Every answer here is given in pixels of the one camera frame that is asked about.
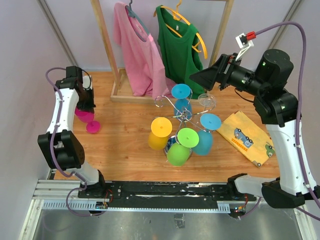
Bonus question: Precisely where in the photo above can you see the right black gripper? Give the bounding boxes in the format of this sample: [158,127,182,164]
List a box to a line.
[189,52,268,97]

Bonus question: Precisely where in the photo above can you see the clear wine glass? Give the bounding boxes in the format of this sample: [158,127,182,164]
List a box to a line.
[198,93,217,109]

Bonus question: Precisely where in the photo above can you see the magenta plastic wine glass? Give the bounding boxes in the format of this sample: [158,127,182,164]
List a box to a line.
[75,107,101,134]

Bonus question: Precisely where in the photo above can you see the blue wine glass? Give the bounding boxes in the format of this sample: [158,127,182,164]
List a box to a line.
[192,113,222,156]
[171,83,192,115]

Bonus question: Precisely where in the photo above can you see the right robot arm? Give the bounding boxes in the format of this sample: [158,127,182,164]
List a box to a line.
[189,49,320,209]

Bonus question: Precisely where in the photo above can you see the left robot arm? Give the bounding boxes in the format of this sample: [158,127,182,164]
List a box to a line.
[37,65,107,198]

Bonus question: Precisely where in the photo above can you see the wooden clothes rack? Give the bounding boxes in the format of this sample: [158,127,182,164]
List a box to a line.
[90,0,236,105]

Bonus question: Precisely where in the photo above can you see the yellow plastic wine glass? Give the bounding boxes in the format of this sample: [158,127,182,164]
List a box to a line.
[148,117,173,150]

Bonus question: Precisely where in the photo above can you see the chrome wine glass rack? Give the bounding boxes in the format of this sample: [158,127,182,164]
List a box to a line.
[162,90,213,157]

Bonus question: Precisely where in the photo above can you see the green plastic wine glass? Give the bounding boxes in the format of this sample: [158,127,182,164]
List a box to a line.
[166,127,200,167]

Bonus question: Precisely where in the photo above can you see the green tank top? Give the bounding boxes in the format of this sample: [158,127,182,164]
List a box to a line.
[155,5,207,100]

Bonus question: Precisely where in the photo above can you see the pink t-shirt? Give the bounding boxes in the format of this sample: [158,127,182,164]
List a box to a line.
[113,2,175,99]

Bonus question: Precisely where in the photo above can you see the yellow clothes hanger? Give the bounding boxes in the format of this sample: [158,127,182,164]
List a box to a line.
[153,0,208,59]

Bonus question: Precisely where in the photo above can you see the grey clothes hanger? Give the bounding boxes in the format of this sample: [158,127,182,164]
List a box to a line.
[125,0,150,42]

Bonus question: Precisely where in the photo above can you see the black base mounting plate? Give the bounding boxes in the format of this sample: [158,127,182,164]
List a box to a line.
[77,181,257,210]

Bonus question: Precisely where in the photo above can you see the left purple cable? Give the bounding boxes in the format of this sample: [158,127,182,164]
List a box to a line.
[45,66,108,217]

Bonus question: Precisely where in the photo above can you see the purple cable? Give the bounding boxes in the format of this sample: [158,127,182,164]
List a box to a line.
[45,66,108,217]
[234,21,320,222]

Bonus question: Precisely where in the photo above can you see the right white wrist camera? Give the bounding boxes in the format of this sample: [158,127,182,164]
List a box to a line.
[235,31,256,61]

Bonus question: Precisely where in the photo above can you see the aluminium frame rail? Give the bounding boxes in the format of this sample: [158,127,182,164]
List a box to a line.
[32,178,307,214]

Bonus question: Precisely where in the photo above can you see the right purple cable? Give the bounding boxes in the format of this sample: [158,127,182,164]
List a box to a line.
[234,21,320,222]

